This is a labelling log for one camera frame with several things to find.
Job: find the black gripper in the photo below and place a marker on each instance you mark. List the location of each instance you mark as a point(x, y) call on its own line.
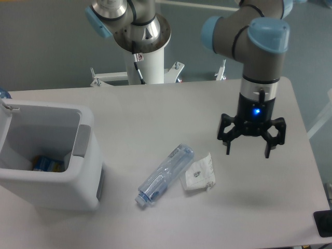
point(253, 118)

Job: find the white trash can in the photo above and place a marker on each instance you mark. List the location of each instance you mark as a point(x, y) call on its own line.
point(49, 154)

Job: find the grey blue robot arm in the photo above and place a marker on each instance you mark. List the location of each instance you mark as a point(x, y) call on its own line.
point(256, 35)

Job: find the blue yellow box in can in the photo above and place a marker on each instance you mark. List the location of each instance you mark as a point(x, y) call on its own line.
point(46, 164)

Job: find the blue object behind can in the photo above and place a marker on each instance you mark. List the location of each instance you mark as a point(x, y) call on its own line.
point(4, 94)

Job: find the white crumpled wrapper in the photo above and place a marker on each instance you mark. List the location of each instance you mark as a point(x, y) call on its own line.
point(199, 175)

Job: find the clear blue plastic bottle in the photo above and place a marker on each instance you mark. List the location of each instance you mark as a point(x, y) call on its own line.
point(164, 175)

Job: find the black device at edge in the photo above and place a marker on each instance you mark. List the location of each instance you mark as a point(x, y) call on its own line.
point(323, 222)

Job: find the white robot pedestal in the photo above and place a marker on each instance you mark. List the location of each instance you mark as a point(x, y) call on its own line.
point(143, 51)

